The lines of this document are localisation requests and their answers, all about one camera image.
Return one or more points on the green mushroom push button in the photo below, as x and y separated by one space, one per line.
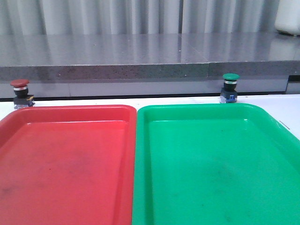
228 93

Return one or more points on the red mushroom push button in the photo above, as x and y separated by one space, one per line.
22 97

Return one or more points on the grey stone platform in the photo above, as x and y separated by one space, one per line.
83 66

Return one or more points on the green plastic tray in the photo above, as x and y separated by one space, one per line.
214 164

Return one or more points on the red plastic tray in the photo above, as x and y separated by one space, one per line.
67 165

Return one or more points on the grey pleated curtain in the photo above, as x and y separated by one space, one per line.
85 17

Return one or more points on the white container in background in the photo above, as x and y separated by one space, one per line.
288 17

